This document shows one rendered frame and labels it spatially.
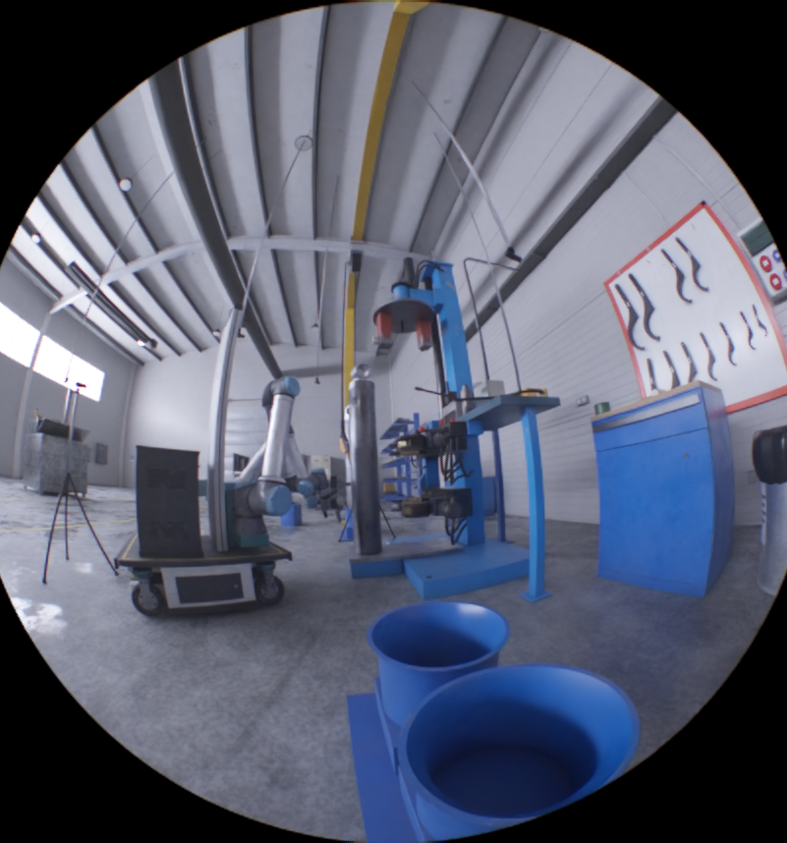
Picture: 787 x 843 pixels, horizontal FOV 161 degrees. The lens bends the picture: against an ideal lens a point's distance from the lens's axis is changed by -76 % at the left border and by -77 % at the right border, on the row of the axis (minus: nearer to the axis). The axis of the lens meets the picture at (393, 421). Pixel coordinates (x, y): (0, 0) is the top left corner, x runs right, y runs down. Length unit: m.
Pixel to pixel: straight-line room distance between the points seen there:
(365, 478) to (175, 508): 1.29
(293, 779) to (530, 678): 0.57
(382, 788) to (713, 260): 3.17
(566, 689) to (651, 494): 1.18
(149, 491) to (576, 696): 1.55
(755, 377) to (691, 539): 1.41
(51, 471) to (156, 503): 6.81
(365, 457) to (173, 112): 5.72
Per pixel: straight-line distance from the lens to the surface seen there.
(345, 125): 6.89
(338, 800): 0.78
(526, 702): 0.56
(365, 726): 0.90
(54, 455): 8.19
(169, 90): 5.65
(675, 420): 1.47
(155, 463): 1.47
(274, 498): 1.32
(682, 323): 2.75
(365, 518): 2.06
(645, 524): 1.60
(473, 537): 2.33
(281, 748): 0.89
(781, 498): 1.47
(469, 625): 0.75
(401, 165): 7.14
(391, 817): 0.74
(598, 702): 0.50
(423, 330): 2.59
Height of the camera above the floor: 0.70
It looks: 12 degrees up
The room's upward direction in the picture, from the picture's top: 3 degrees counter-clockwise
